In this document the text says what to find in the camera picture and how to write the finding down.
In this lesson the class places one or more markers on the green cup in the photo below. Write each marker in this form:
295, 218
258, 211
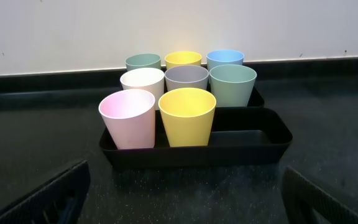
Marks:
232, 90
143, 60

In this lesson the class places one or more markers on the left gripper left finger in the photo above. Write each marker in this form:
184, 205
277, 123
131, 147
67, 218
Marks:
48, 199

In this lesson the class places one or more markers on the grey cup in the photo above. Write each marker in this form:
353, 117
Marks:
186, 79

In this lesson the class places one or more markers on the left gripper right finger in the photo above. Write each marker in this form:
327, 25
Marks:
306, 202

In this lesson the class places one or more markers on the white cup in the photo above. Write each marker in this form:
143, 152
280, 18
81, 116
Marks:
141, 79

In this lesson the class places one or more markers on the yellow cup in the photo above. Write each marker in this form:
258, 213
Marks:
186, 130
182, 59

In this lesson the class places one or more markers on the pink cup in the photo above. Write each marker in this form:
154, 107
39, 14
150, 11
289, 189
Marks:
132, 130

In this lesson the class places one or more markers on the blue cup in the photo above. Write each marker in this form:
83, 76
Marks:
225, 57

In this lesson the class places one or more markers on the black tray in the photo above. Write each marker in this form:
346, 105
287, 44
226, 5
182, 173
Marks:
244, 146

